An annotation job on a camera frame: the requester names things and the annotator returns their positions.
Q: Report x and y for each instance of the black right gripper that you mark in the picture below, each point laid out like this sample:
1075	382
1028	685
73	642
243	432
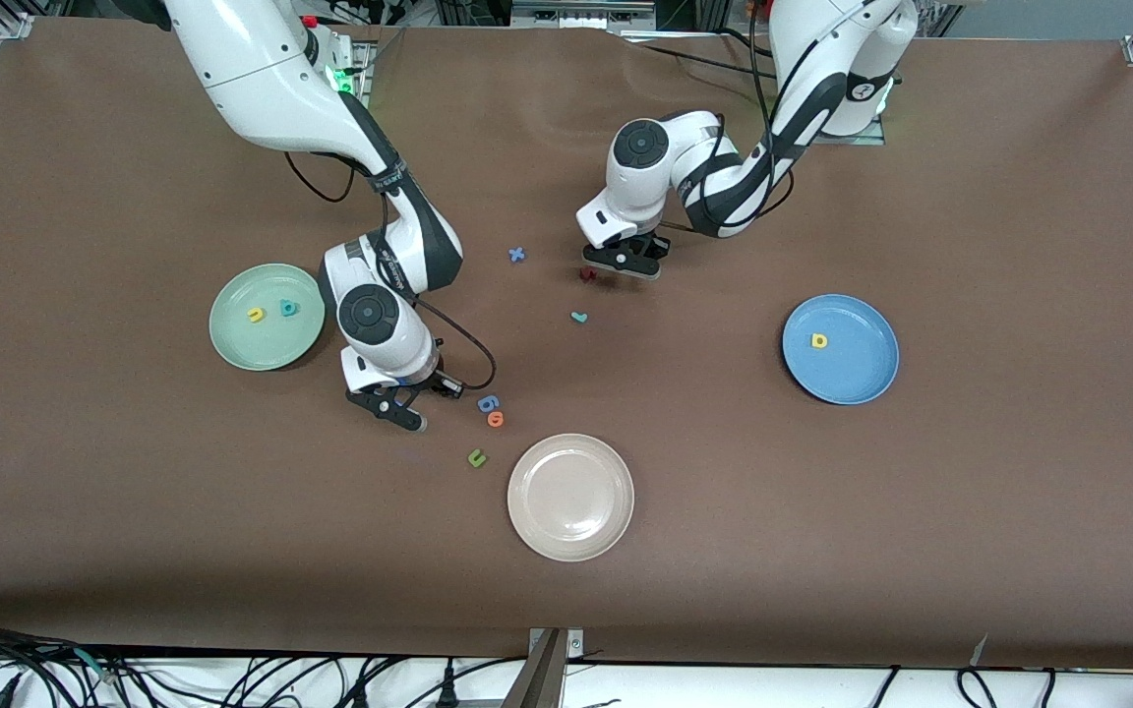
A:
435	382

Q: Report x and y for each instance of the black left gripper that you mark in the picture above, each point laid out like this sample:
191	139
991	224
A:
652	246

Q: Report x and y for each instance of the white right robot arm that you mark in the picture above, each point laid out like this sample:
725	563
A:
262	79

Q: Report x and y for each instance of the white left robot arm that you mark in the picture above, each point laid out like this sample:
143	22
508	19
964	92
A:
645	177

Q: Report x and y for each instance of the blue foam digit six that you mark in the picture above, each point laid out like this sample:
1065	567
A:
488	403

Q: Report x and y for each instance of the green foam letter u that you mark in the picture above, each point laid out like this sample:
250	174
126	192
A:
476	458

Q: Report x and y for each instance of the beige plate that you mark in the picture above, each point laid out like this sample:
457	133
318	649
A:
570	497

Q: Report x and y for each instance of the green plate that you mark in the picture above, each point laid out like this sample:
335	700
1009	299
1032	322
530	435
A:
262	344

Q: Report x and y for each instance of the blue plate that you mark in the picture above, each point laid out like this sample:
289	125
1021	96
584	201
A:
852	369

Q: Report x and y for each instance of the grey background device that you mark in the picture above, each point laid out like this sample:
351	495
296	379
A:
581	12

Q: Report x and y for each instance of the black power plug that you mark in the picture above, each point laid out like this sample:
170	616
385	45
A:
447	680

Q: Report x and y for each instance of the brown paper table cover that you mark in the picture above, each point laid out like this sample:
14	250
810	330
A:
822	541

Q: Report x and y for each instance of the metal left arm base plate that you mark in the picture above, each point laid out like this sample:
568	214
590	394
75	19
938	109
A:
862	140

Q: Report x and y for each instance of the metal table edge bracket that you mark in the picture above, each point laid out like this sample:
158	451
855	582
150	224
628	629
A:
542	678

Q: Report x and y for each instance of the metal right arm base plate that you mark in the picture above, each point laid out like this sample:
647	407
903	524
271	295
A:
366	69

